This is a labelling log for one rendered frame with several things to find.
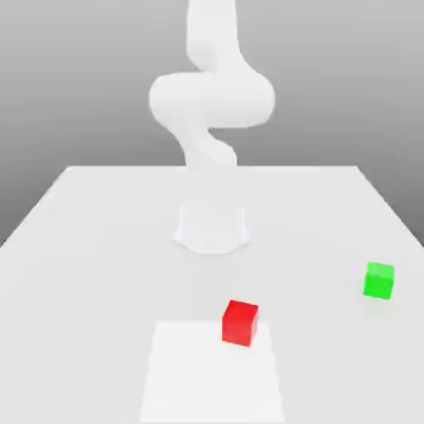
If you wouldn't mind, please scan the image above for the small red cube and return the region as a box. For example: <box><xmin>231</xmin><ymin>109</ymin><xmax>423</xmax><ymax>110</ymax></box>
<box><xmin>220</xmin><ymin>299</ymin><xmax>260</xmax><ymax>349</ymax></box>

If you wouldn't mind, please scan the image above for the small green cube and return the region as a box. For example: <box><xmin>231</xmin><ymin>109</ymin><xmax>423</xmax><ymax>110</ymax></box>
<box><xmin>362</xmin><ymin>260</ymin><xmax>396</xmax><ymax>301</ymax></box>

